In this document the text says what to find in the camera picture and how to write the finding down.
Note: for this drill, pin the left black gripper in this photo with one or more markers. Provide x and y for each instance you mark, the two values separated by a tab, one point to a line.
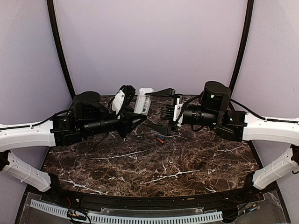
127	119

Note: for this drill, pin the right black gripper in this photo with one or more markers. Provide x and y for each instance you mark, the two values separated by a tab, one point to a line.
163	129

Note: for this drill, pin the white remote control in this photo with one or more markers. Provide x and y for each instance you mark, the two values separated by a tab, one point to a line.
143	101

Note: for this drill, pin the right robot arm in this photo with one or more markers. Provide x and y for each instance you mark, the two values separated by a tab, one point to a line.
210	109

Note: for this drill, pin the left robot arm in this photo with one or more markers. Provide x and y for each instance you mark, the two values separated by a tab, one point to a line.
86	117

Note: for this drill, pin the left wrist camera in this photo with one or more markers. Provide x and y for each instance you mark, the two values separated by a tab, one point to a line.
122	98

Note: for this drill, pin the black front rail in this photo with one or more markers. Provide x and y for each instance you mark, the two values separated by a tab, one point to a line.
95	201

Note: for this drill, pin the white slotted cable duct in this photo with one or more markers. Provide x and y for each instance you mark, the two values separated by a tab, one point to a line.
116	216

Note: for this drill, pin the right black frame post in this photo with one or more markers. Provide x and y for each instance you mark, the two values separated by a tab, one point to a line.
243	43

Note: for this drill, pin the black frame post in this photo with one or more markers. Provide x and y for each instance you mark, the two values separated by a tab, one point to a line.
243	43
59	47

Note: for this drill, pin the left black frame post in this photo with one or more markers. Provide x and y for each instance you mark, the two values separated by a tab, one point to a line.
59	47

